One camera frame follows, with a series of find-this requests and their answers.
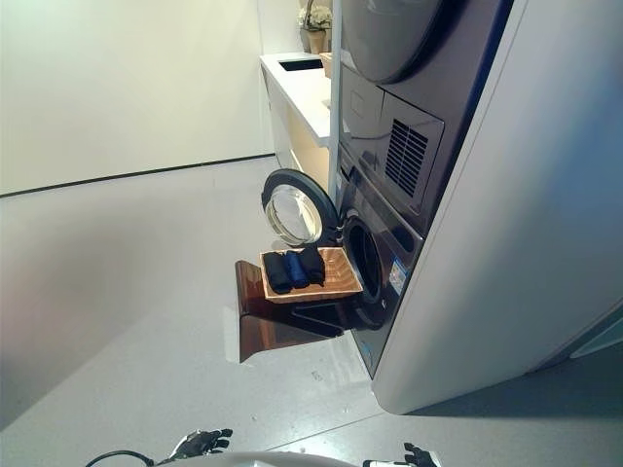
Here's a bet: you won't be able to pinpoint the round glass washer door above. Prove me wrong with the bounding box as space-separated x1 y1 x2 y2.
261 168 342 247

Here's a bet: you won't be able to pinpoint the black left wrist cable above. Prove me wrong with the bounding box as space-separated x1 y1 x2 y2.
86 449 165 467

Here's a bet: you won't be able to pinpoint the blue cloth garment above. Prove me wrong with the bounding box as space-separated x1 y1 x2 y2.
284 250 309 291

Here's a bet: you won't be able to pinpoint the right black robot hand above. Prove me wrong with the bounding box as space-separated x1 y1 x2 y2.
402 441 445 467

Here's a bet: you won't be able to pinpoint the white blue rectangular sticker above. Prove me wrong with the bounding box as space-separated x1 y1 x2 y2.
388 260 408 296

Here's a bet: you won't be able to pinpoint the silver robot torso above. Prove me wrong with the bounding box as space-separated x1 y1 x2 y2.
213 450 372 467

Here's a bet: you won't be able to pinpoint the glossy brown stool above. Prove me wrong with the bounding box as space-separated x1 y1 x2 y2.
234 260 345 364

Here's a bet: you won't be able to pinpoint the rectangular wicker laundry basket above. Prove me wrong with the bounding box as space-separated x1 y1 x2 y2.
260 246 365 305

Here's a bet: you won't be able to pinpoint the white appliance enclosure cabinet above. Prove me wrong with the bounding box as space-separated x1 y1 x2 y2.
328 0 623 415

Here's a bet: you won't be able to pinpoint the dark rectangular counter sink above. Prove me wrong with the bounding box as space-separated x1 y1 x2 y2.
276 56 325 74

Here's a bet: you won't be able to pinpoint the white counter cabinet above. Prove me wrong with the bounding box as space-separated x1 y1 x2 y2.
260 52 338 196

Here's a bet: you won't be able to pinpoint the potted white flowers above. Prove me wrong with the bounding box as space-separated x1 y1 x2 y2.
297 0 333 54

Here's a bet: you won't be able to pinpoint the black cloth garment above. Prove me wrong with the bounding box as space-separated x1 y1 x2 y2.
265 252 292 295
298 246 326 286

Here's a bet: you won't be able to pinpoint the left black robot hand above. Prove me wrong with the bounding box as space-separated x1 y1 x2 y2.
170 427 234 461

